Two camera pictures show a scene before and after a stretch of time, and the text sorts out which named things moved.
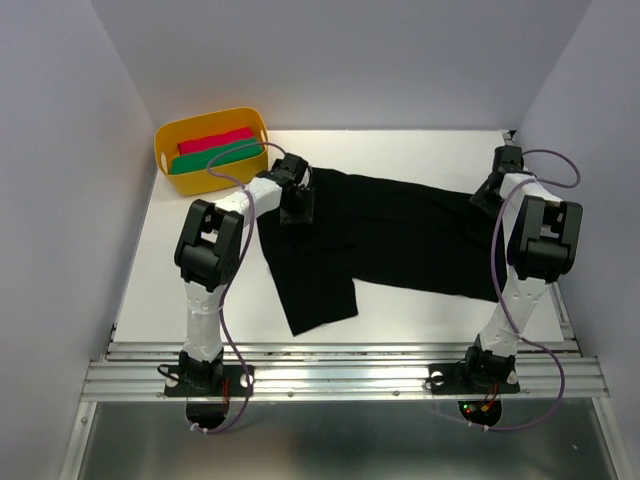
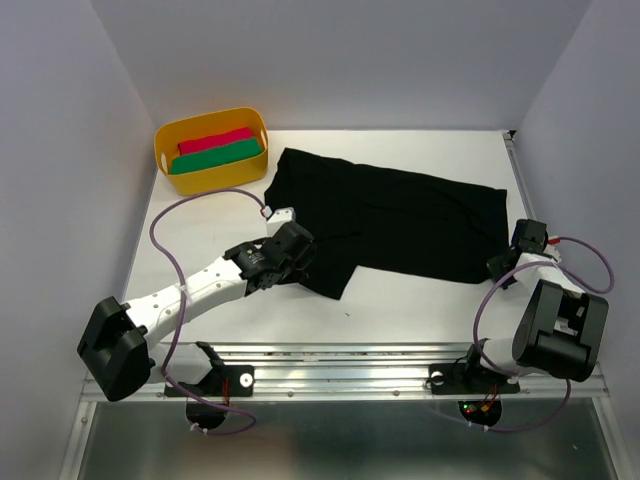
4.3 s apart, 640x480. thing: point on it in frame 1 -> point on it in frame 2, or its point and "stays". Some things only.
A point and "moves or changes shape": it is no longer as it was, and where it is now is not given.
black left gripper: x=305 y=215 -> x=298 y=268
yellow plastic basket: x=169 y=135 stays
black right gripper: x=479 y=200 -> x=493 y=267
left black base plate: x=208 y=381 stays
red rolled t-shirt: x=216 y=140 stays
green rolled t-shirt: x=200 y=159 stays
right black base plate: x=473 y=379 stays
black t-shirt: x=370 y=227 moves or changes shape
